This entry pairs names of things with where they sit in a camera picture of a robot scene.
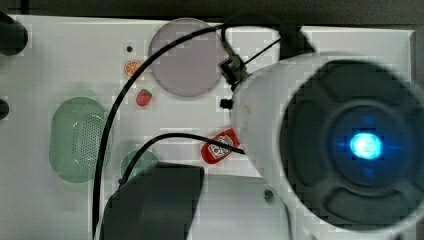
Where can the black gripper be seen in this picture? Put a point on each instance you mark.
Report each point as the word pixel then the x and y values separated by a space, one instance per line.
pixel 234 71

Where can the red ketchup bottle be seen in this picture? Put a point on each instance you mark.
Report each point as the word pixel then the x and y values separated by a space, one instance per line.
pixel 212 154

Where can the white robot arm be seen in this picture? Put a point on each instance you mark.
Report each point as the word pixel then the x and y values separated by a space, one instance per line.
pixel 337 144

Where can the lilac round plate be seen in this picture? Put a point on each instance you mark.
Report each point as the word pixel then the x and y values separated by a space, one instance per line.
pixel 189 69

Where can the red strawberry toy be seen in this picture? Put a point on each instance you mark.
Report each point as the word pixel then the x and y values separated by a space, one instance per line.
pixel 143 98

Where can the orange slice toy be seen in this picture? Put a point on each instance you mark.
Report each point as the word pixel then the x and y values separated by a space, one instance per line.
pixel 131 67

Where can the green plastic cup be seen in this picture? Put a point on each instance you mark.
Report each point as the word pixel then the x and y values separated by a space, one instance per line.
pixel 147 159

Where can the green plastic colander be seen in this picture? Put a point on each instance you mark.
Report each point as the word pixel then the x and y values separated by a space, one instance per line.
pixel 76 131

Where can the black cylinder large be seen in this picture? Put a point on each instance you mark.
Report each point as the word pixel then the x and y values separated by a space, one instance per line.
pixel 13 36

